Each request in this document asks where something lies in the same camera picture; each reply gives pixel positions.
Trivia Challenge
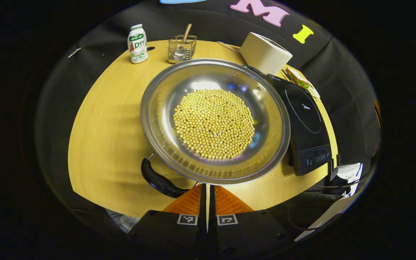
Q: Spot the white checked cloth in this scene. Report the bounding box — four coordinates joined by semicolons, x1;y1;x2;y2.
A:
105;208;140;233

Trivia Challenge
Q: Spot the white toaster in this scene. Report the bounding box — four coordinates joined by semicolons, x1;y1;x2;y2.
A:
240;32;293;75

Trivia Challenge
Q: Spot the white drink bottle green label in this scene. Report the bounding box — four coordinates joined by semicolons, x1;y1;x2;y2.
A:
127;24;149;64

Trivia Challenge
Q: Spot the wooden handled scoop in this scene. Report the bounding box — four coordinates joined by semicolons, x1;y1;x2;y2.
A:
174;23;192;61

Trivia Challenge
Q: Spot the black induction cooktop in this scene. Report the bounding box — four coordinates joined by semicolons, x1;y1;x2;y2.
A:
266;74;332;177

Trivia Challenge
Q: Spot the white crumpled bag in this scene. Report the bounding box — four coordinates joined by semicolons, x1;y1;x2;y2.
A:
330;162;364;197

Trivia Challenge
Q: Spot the steel pot with black handles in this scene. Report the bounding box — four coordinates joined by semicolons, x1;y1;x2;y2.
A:
140;58;291;198

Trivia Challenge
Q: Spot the toaster power cable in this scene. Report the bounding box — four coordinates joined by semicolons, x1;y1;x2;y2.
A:
216;41;241;54

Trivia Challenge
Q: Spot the pile of yellow soybeans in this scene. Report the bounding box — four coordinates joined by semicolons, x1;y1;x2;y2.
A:
172;89;255;160

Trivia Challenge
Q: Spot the wire mesh basket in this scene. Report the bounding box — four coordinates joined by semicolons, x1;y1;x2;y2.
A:
168;35;197;64

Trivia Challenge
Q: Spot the sandwich with lettuce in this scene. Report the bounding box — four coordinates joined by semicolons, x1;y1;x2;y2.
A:
284;68;320;99

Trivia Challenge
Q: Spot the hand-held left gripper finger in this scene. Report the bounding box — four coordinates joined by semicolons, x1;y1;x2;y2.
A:
127;183;207;254
209;184;291;255

